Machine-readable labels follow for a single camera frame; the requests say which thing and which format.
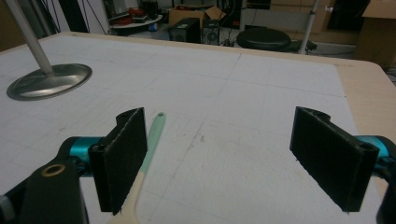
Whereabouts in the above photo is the open cardboard box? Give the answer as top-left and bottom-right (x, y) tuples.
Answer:
(167, 5), (227, 28)

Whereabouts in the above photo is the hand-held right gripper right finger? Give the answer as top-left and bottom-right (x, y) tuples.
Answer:
(289, 105), (381, 213)

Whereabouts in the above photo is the white round table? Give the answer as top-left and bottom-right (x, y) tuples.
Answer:
(110, 13), (163, 31)

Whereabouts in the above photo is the white metal stand pole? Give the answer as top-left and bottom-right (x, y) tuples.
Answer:
(298, 0), (321, 56)

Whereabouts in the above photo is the black computer tower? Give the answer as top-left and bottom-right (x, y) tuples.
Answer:
(168, 17), (202, 44)

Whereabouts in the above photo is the large brown cardboard box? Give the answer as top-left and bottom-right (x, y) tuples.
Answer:
(354, 0), (396, 69)

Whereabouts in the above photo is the metal stand with round base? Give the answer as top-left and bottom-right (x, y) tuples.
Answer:
(4, 0), (93, 102)

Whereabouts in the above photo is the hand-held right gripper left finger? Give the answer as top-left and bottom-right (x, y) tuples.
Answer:
(88, 106), (149, 216)

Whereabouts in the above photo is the black round stool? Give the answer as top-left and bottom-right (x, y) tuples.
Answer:
(235, 27), (318, 53)

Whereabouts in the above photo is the mint and cream handled brush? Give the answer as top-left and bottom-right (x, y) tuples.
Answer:
(106, 111), (167, 224)

